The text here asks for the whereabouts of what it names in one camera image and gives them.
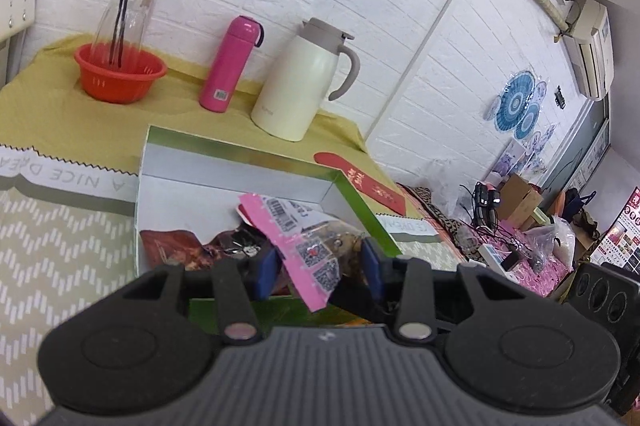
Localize clear plastic bag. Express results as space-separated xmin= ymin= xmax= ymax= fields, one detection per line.
xmin=425 ymin=158 xmax=481 ymax=217

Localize wall poster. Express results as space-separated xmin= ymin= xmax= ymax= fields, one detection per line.
xmin=597 ymin=191 xmax=640 ymax=277

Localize medium blue mandala wall sticker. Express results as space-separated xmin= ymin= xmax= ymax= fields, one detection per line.
xmin=514 ymin=100 xmax=543 ymax=141

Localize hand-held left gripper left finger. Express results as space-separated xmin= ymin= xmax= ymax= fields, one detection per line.
xmin=117 ymin=246 xmax=278 ymax=343

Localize green cardboard box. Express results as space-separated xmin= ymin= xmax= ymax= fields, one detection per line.
xmin=134 ymin=125 xmax=402 ymax=324

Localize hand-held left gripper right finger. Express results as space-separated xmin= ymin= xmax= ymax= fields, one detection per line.
xmin=361 ymin=237 xmax=543 ymax=343

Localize white power strip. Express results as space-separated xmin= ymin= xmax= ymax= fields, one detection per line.
xmin=477 ymin=243 xmax=507 ymax=267

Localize large blue mandala wall sticker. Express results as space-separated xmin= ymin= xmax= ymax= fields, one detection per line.
xmin=492 ymin=72 xmax=536 ymax=131

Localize glass carafe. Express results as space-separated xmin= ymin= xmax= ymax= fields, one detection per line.
xmin=95 ymin=0 xmax=158 ymax=71

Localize glossy brown snack packet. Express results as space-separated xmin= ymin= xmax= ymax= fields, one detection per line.
xmin=140 ymin=230 xmax=211 ymax=274

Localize wall photo cards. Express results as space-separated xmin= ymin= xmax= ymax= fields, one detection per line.
xmin=492 ymin=141 xmax=548 ymax=177

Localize white plastic bag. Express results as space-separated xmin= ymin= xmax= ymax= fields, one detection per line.
xmin=530 ymin=216 xmax=576 ymax=267

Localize pink-edged clear snack packet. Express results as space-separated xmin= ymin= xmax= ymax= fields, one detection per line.
xmin=235 ymin=193 xmax=363 ymax=313

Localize black straw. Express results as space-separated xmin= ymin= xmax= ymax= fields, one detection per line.
xmin=111 ymin=0 xmax=137 ymax=66
xmin=119 ymin=0 xmax=137 ymax=67

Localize cream thermal jug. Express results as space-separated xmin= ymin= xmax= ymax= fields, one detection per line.
xmin=251 ymin=18 xmax=361 ymax=142

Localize pink thermos bottle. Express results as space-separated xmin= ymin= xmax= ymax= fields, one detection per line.
xmin=199 ymin=16 xmax=265 ymax=113

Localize yellow cloth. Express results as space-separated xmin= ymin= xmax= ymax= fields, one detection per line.
xmin=0 ymin=33 xmax=416 ymax=217

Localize red envelope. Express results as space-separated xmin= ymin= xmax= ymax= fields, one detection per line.
xmin=313 ymin=152 xmax=407 ymax=215

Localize chevron patterned tablecloth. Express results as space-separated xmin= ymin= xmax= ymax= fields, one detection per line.
xmin=0 ymin=143 xmax=481 ymax=407

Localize pink floral cloth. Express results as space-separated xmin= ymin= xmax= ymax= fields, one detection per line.
xmin=470 ymin=226 xmax=576 ymax=299

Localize black charger with cables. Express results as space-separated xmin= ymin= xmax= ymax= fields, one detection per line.
xmin=472 ymin=182 xmax=501 ymax=227

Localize white air conditioner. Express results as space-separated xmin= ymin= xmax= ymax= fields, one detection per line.
xmin=562 ymin=0 xmax=616 ymax=101

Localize red plastic basket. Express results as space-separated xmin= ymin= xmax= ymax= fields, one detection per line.
xmin=75 ymin=43 xmax=168 ymax=104

